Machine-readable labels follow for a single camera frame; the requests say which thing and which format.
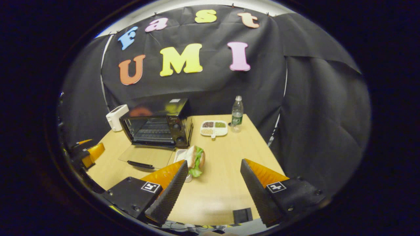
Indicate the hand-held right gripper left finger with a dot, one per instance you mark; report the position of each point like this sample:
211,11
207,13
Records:
170,196

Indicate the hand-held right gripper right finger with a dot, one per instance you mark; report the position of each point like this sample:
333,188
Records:
259,196

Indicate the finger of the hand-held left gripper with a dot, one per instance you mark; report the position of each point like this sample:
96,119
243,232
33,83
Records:
82,142
95,152

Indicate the lettuce sandwich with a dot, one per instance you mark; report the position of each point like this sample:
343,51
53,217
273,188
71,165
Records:
192,157

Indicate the black electric oven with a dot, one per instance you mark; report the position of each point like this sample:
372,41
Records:
177,114

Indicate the small black block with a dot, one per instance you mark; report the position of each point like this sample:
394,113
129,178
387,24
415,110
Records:
242,215

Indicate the white toaster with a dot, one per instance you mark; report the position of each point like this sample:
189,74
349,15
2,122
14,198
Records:
116,118

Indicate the white rectangular tray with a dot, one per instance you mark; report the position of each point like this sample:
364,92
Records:
179,155

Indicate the white divided dish with beans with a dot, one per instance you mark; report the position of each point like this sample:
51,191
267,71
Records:
214,132

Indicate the clear plastic water bottle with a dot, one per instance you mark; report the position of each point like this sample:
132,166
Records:
237,119

